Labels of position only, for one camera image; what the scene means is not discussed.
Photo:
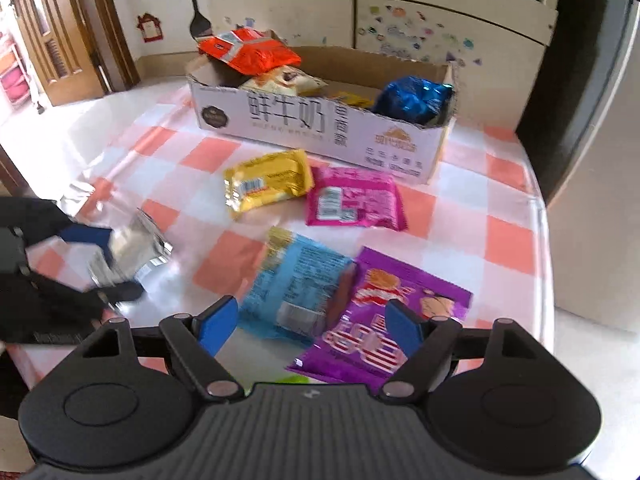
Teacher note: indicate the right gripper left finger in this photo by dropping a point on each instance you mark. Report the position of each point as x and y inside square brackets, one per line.
[193, 343]

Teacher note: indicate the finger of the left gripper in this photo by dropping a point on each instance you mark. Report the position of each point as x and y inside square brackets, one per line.
[119, 292]
[91, 235]

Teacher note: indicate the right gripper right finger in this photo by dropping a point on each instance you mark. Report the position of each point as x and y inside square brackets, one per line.
[427, 343]

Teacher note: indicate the silver foil snack packet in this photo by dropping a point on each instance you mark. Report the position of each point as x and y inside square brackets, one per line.
[135, 249]

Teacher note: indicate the purple snack bag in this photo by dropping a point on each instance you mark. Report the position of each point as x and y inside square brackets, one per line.
[358, 349]

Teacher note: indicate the green cracker packet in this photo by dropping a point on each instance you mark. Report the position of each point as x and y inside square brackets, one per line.
[294, 379]

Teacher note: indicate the light blue snack packet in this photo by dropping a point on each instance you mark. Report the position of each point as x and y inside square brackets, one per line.
[292, 288]

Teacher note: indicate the pink snack packet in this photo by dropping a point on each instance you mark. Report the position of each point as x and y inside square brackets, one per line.
[344, 196]

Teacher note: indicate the blue foil snack bag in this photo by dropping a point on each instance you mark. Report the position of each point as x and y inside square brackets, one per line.
[415, 100]

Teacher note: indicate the small yellow snack packet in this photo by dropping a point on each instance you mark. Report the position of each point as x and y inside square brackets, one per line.
[351, 99]

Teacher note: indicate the red snack bag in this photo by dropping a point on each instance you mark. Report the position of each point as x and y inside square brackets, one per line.
[249, 52]

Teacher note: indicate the cream croissant packet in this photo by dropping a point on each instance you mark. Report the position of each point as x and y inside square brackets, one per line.
[285, 80]

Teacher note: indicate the pink checkered tablecloth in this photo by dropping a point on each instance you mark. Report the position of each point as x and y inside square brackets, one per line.
[479, 223]

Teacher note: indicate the pink shelf rack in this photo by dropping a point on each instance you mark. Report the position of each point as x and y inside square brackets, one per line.
[17, 86]

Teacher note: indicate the brown wooden door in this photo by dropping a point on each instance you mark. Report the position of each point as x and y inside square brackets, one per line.
[77, 47]

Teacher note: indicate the white cardboard milk box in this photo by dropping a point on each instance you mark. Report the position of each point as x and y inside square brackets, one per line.
[322, 125]

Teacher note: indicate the white refrigerator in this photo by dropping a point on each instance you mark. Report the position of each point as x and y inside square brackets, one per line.
[580, 130]

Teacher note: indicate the cream wooden cabinet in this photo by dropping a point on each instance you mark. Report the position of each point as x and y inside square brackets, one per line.
[497, 45]

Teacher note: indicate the red house wall sticker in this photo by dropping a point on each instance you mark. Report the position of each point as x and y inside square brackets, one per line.
[150, 27]

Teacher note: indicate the black vase flower wall sticker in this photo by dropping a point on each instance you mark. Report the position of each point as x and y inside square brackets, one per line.
[196, 5]

